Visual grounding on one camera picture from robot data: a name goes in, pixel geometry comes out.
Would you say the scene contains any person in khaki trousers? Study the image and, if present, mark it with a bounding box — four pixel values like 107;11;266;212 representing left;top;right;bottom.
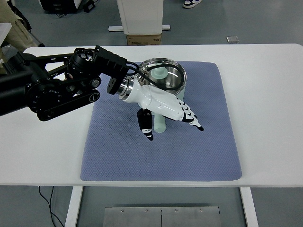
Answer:
0;0;45;74

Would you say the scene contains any black equipment on floor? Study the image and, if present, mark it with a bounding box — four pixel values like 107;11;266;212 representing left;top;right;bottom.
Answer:
39;0;97;13

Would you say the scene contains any grey floor socket cover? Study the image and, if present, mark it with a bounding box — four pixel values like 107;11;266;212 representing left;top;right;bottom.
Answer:
226;35;240;44

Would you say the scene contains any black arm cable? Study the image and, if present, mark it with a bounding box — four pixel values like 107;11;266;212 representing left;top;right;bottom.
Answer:
125;60;184;88

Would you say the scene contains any white side table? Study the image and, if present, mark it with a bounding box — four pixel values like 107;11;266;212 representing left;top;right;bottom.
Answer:
0;23;12;45

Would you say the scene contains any metal floor plate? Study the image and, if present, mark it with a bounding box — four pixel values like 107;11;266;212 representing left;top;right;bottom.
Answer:
103;206;222;227

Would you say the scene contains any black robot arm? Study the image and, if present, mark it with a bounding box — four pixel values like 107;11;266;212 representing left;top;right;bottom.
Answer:
0;46;139;121

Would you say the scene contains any black floor cable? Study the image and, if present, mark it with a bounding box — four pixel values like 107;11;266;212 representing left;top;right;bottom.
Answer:
38;185;65;227

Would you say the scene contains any white blue sneaker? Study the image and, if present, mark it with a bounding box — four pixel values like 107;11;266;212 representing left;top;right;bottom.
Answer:
183;0;202;9

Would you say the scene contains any green pot with handle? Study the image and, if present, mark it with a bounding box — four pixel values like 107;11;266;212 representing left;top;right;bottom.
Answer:
135;57;187;134

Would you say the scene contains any glass lid with green knob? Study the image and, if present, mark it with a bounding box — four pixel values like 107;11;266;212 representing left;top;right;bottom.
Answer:
136;58;187;95

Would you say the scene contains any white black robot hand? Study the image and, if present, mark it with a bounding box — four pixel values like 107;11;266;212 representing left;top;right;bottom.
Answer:
117;77;204;141

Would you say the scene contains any white table right leg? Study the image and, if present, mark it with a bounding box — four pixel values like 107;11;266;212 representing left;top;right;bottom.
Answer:
240;187;259;227

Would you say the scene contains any white table leg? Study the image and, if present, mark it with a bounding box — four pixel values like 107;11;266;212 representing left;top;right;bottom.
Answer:
240;187;259;227
65;186;84;227

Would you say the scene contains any cardboard box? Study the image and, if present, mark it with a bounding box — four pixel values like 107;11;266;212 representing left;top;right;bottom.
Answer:
126;34;162;46

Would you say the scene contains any white pedestal base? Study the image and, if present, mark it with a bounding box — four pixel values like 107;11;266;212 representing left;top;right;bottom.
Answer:
108;0;170;35

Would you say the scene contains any blue quilted mat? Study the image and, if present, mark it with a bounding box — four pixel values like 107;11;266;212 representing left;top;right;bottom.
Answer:
80;61;242;182

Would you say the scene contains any white table left leg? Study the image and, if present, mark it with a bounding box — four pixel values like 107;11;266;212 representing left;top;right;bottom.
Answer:
65;186;84;227

